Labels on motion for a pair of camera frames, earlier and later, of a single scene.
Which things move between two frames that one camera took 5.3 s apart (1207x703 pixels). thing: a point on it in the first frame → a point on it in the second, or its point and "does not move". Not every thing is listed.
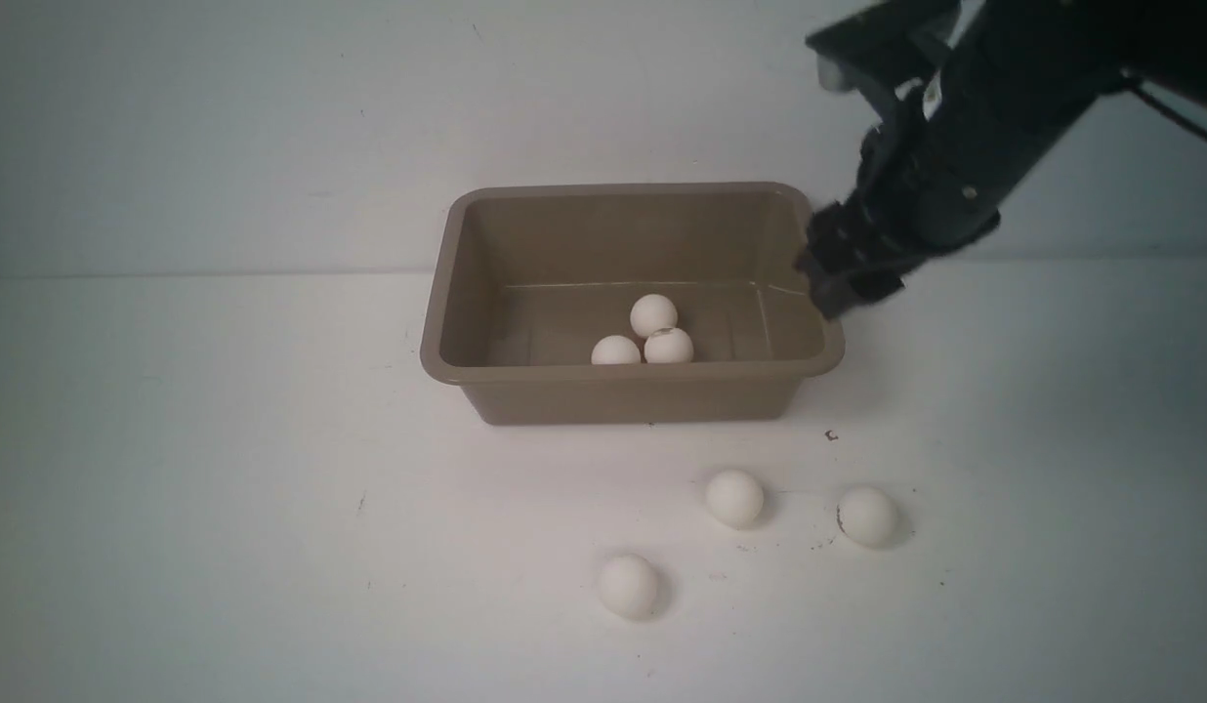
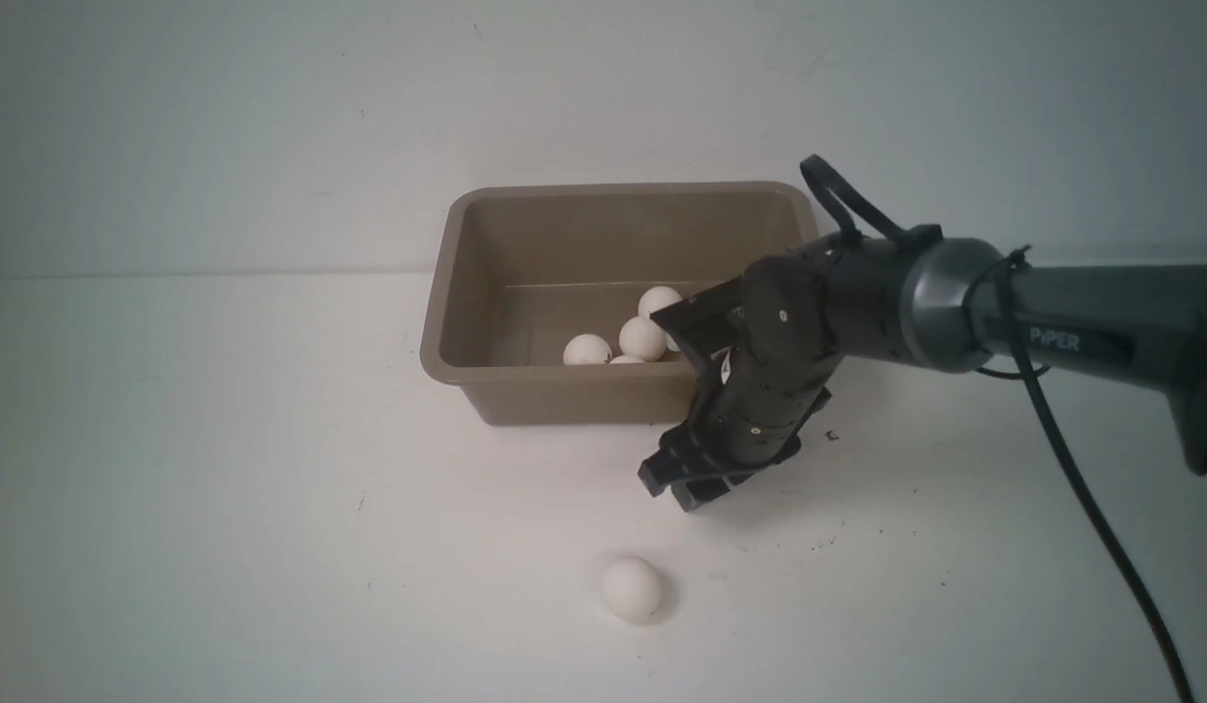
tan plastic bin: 603,302 does not move
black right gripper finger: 849,262 → 682,456
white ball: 629,585 does not move
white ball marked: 864,516 → 657,298
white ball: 614,350 → 587,350
